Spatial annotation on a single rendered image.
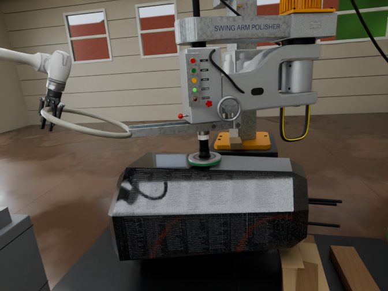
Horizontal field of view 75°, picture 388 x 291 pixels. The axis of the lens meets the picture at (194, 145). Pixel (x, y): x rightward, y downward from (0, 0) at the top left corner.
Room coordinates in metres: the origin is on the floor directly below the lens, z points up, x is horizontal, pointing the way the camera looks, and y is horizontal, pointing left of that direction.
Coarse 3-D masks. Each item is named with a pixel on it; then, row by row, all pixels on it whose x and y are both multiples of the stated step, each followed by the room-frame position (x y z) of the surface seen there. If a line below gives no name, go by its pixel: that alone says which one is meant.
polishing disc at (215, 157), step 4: (196, 152) 1.67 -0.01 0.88; (212, 152) 1.65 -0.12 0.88; (216, 152) 1.64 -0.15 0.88; (192, 156) 1.59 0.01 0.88; (196, 156) 1.58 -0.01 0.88; (212, 156) 1.56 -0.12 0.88; (216, 156) 1.56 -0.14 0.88; (220, 156) 1.55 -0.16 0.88; (192, 160) 1.52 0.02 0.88; (196, 160) 1.52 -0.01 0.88; (200, 160) 1.51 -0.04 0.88; (204, 160) 1.51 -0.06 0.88; (208, 160) 1.50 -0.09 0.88; (212, 160) 1.50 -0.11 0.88; (216, 160) 1.50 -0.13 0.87
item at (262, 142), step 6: (222, 132) 2.60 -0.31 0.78; (228, 132) 2.59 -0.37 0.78; (258, 132) 2.50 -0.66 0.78; (264, 132) 2.48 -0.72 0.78; (222, 138) 2.37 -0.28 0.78; (228, 138) 2.35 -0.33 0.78; (258, 138) 2.28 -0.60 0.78; (264, 138) 2.27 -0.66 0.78; (216, 144) 2.17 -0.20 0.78; (222, 144) 2.15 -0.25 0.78; (228, 144) 2.14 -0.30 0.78; (246, 144) 2.10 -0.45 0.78; (252, 144) 2.09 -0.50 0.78; (258, 144) 2.08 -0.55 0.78; (264, 144) 2.07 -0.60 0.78; (270, 144) 2.07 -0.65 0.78
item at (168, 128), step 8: (136, 128) 1.54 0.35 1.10; (144, 128) 1.44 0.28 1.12; (152, 128) 1.45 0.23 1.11; (160, 128) 1.46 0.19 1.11; (168, 128) 1.47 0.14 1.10; (176, 128) 1.48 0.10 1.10; (184, 128) 1.49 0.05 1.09; (192, 128) 1.50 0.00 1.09; (200, 128) 1.51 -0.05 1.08; (208, 128) 1.52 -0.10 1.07; (216, 128) 1.54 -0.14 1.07; (224, 128) 1.55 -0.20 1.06; (232, 128) 1.56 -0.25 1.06; (136, 136) 1.43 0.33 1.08; (144, 136) 1.44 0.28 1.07
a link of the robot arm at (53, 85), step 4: (48, 80) 1.42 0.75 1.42; (52, 80) 1.42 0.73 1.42; (56, 80) 1.42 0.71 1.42; (48, 84) 1.42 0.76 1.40; (52, 84) 1.41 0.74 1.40; (56, 84) 1.42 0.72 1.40; (60, 84) 1.43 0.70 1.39; (64, 84) 1.45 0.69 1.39; (48, 88) 1.44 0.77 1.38; (52, 88) 1.42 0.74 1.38; (56, 88) 1.42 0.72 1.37; (60, 88) 1.43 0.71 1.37; (64, 88) 1.47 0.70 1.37
